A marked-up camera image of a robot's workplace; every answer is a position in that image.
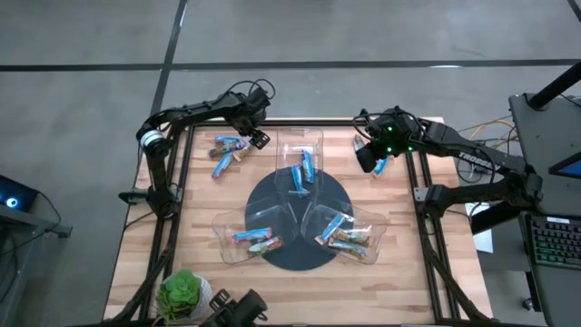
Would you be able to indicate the black backlit keyboard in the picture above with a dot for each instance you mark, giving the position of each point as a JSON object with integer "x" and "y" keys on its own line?
{"x": 556, "y": 240}

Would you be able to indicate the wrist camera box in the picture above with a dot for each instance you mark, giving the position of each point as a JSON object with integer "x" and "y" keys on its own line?
{"x": 259, "y": 101}
{"x": 394, "y": 121}

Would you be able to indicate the black desk pole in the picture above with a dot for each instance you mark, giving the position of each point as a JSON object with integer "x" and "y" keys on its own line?
{"x": 554, "y": 86}

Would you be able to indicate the green red-ended granola bar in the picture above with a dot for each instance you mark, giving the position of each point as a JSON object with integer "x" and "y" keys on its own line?
{"x": 243, "y": 153}
{"x": 265, "y": 245}

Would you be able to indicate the laptop with blue screen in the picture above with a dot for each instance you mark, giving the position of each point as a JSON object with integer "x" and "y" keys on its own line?
{"x": 569, "y": 169}

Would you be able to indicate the black camera rig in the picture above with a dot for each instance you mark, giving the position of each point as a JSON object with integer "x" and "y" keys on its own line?
{"x": 240, "y": 309}

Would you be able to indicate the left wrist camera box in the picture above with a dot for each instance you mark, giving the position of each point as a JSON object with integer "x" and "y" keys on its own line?
{"x": 259, "y": 101}

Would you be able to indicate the green plant in white pot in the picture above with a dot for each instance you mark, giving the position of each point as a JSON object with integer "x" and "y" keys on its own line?
{"x": 179, "y": 293}

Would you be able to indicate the green white granola bar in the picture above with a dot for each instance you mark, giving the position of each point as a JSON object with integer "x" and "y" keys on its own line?
{"x": 354, "y": 237}

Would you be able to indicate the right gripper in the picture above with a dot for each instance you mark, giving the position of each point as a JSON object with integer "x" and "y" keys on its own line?
{"x": 395, "y": 138}

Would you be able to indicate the clear plastic bin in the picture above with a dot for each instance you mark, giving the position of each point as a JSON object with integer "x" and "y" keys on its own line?
{"x": 377, "y": 227}
{"x": 227, "y": 227}
{"x": 290, "y": 145}

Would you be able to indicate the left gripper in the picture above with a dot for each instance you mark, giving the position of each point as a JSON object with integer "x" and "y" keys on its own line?
{"x": 245, "y": 120}

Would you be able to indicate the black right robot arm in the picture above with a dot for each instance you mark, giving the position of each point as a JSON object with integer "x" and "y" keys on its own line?
{"x": 476, "y": 161}

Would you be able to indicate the black computer with blue light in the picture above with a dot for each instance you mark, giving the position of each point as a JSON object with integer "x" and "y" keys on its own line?
{"x": 22, "y": 195}

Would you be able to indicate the black caster wheel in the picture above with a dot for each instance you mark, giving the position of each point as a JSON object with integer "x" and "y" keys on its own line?
{"x": 528, "y": 304}

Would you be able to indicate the blue orange granola bar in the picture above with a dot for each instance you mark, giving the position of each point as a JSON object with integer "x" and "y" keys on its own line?
{"x": 381, "y": 167}
{"x": 331, "y": 228}

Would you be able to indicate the black table frame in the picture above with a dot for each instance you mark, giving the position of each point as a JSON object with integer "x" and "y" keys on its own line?
{"x": 318, "y": 122}

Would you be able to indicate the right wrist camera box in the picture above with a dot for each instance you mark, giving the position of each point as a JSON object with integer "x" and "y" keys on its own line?
{"x": 394, "y": 121}

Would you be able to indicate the grey computer desk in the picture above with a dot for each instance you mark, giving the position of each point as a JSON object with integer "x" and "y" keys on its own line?
{"x": 544, "y": 136}

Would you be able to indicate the blue red-ended granola bar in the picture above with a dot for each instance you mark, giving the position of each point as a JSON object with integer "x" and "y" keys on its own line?
{"x": 229, "y": 141}
{"x": 252, "y": 235}
{"x": 222, "y": 165}

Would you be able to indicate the round dark mat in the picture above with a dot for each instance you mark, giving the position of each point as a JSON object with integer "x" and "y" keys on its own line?
{"x": 297, "y": 259}

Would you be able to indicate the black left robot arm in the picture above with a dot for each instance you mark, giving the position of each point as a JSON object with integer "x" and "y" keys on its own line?
{"x": 195, "y": 110}

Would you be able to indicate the white paper sheet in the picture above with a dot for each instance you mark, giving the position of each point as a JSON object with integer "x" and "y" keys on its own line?
{"x": 485, "y": 236}

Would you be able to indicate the grey metal stand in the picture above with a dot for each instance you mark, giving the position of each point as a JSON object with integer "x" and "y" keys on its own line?
{"x": 27, "y": 222}

